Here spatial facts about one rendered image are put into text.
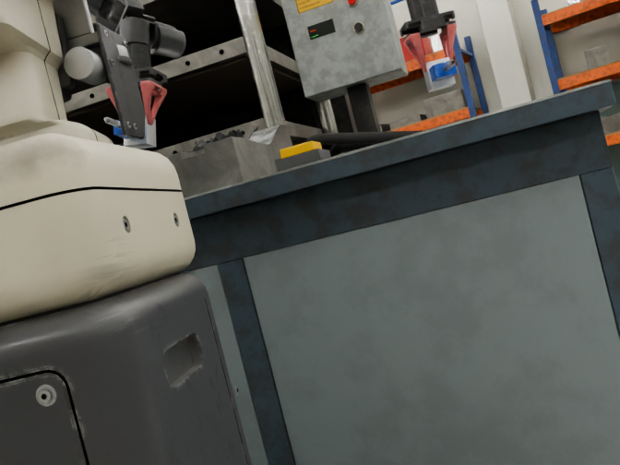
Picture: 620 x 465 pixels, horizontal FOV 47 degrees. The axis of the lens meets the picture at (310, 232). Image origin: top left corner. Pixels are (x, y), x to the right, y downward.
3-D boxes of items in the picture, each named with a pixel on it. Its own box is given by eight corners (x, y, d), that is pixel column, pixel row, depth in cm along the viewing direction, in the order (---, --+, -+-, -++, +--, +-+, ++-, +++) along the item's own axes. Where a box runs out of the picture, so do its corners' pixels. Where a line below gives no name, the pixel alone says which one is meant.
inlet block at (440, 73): (469, 73, 133) (461, 44, 133) (443, 79, 133) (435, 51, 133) (451, 86, 146) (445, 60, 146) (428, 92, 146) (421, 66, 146)
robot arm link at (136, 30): (113, 19, 138) (128, 9, 134) (145, 27, 143) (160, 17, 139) (114, 53, 137) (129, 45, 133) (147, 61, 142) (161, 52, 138)
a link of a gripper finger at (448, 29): (423, 75, 147) (412, 30, 146) (457, 66, 147) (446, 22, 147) (431, 67, 140) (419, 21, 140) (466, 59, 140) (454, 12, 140)
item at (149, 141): (118, 133, 125) (117, 102, 125) (93, 136, 126) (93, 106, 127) (156, 147, 137) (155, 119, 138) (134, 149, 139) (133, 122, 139)
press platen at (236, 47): (251, 51, 211) (246, 34, 211) (-43, 149, 242) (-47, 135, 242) (315, 81, 282) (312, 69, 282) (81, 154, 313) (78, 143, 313)
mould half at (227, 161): (244, 184, 129) (225, 112, 129) (121, 219, 136) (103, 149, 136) (315, 181, 177) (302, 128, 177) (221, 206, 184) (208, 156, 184)
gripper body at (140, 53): (122, 92, 141) (121, 56, 142) (168, 85, 138) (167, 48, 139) (103, 84, 135) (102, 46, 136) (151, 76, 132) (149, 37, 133)
